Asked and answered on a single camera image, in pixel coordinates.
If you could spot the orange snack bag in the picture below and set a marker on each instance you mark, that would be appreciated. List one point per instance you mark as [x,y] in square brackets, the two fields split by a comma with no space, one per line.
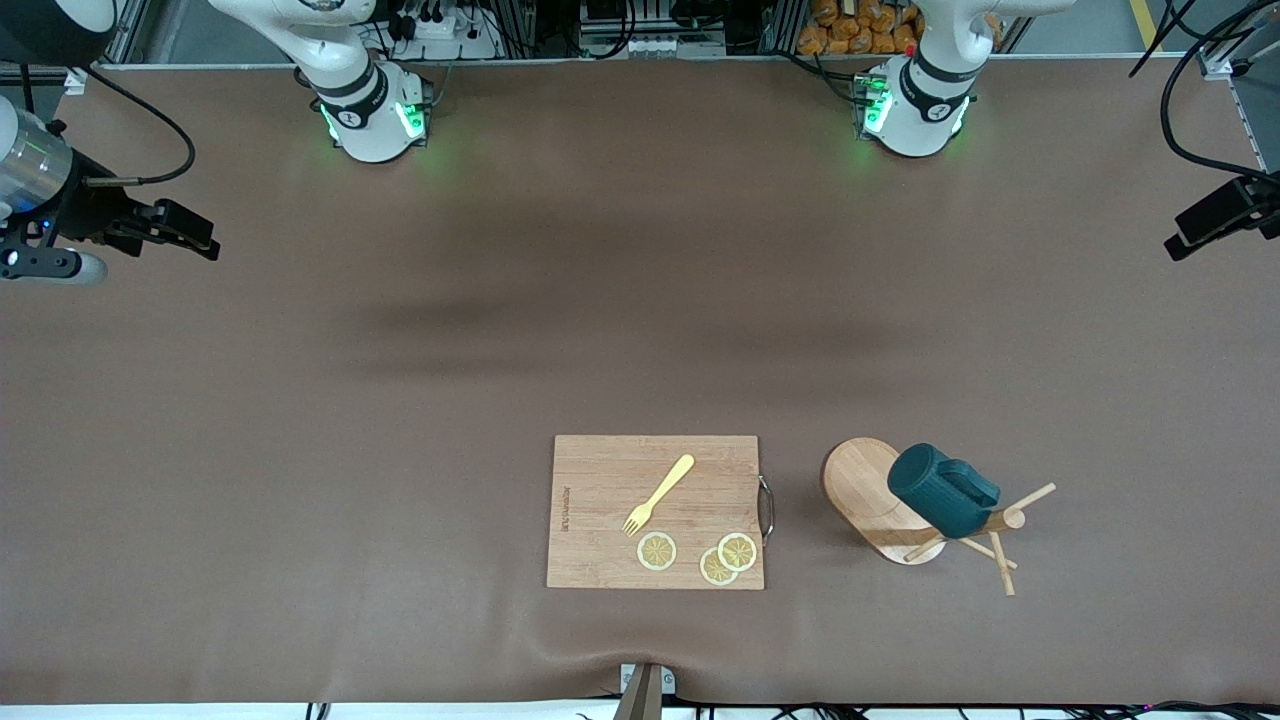
[850,35]

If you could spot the yellow plastic fork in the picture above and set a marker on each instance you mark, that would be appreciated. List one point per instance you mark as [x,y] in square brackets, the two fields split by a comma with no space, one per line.
[668,482]

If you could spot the bamboo cutting board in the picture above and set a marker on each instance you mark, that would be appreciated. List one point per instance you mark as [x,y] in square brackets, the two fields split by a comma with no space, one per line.
[600,520]

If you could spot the dried lemon slice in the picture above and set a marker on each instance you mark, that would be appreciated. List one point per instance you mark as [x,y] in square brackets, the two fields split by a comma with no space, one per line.
[656,551]
[712,572]
[738,552]

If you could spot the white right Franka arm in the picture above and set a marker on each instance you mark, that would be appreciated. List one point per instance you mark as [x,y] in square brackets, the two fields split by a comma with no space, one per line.
[365,130]

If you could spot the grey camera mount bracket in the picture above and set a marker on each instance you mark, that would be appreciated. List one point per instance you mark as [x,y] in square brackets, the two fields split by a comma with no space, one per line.
[645,695]

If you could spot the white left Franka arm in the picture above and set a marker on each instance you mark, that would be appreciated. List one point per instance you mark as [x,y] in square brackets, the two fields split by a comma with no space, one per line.
[915,125]

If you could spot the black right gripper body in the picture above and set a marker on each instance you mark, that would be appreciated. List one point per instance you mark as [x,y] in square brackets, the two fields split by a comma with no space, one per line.
[93,213]

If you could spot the dark green ribbed mug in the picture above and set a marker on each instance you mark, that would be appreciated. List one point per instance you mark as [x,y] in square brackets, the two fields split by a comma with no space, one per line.
[935,490]

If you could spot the wooden mug tree rack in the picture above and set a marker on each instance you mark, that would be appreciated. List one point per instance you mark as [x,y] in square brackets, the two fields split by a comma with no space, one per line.
[855,480]

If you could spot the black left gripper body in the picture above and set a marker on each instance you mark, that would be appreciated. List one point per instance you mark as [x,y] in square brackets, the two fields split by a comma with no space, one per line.
[1256,203]

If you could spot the white power strip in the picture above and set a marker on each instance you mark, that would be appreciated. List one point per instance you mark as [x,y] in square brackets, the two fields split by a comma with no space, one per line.
[440,28]

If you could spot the aluminium frame post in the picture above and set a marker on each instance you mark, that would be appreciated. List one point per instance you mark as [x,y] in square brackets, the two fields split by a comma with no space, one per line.
[1215,62]
[130,30]

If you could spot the white multi-socket strip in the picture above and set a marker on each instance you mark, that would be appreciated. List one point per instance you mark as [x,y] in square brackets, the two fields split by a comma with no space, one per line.
[650,45]

